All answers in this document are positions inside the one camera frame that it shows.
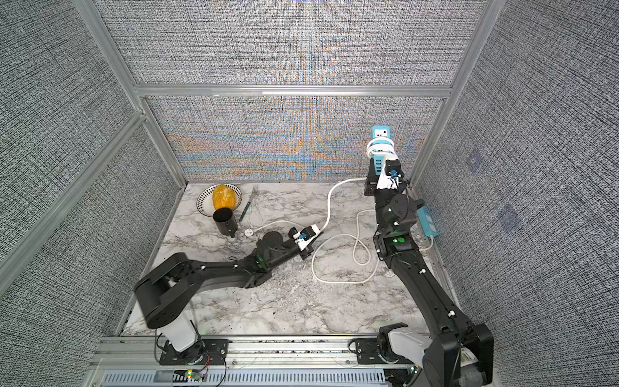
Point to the black cup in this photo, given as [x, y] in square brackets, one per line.
[225, 221]

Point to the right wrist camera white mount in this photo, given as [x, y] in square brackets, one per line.
[390, 175]

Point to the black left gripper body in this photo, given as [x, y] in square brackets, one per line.
[305, 253]

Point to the teal power strip at wall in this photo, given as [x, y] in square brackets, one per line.
[426, 222]

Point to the teal power strip with sockets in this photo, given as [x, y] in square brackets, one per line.
[380, 148]

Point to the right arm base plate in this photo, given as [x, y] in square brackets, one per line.
[372, 351]

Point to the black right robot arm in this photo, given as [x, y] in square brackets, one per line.
[457, 352]

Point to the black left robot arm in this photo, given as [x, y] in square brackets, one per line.
[167, 290]

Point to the orange bread in bowl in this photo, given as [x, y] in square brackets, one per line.
[223, 197]

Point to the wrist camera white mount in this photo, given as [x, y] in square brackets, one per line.
[390, 175]
[306, 236]

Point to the green handled fork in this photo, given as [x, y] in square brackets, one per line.
[249, 203]

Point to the white slotted cable duct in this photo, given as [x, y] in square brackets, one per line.
[248, 377]

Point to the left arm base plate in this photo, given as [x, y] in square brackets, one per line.
[206, 351]

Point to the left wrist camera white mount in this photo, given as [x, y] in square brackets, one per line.
[306, 236]

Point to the aluminium front rail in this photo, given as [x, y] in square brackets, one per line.
[252, 351]

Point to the white patterned bowl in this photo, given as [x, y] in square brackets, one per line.
[204, 202]

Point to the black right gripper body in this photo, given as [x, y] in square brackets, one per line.
[379, 194]

